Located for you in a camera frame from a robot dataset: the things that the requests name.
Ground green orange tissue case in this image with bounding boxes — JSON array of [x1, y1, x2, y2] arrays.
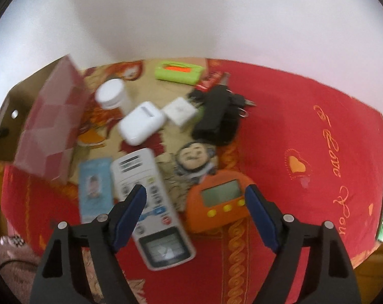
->
[[155, 61, 205, 86]]

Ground blue ID card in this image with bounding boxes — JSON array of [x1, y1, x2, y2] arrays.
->
[[79, 158, 114, 224]]

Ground white earbuds case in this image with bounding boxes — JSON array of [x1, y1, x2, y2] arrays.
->
[[118, 101, 166, 146]]

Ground red lighter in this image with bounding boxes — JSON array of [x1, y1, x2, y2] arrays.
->
[[195, 71, 230, 93]]

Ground red floral bed blanket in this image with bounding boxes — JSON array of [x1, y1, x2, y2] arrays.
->
[[1, 56, 383, 303]]

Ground white charger cube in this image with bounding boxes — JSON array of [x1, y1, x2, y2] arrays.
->
[[162, 97, 198, 128]]

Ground black keys with ring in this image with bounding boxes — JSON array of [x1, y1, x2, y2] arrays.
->
[[231, 93, 256, 118]]

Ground white round jar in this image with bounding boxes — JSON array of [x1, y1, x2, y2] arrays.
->
[[95, 78, 132, 115]]

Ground orange digital timer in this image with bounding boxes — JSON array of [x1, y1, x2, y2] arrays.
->
[[185, 169, 254, 233]]

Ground monkey figurine toy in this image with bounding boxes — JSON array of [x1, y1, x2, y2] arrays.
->
[[175, 141, 217, 185]]

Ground white remote control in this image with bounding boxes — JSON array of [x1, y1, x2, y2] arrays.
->
[[110, 148, 196, 271]]

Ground pink patterned cardboard box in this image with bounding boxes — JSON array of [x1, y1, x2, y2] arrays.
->
[[0, 56, 90, 183]]

